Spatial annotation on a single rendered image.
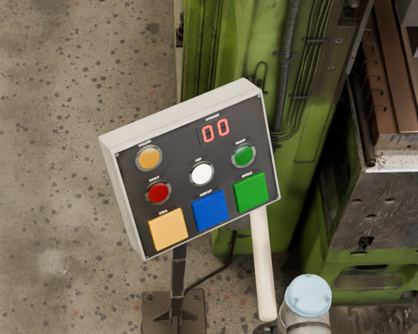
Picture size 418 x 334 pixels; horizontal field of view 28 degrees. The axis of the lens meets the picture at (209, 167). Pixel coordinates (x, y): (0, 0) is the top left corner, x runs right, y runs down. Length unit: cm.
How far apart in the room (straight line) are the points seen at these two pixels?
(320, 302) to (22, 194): 174
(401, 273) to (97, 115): 123
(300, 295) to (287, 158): 92
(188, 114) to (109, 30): 171
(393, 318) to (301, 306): 146
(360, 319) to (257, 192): 110
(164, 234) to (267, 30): 49
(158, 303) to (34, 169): 67
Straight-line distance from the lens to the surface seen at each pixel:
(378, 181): 204
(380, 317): 284
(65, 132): 308
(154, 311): 275
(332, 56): 194
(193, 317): 271
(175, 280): 239
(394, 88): 204
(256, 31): 183
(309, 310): 141
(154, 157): 165
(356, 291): 272
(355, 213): 218
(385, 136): 198
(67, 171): 300
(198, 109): 169
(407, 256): 250
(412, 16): 164
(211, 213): 177
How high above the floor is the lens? 258
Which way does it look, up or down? 59 degrees down
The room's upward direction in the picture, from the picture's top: 6 degrees clockwise
